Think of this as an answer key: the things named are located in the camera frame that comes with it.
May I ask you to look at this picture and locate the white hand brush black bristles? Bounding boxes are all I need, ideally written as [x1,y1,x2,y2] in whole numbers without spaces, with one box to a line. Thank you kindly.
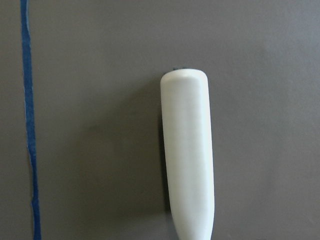
[160,68,215,240]

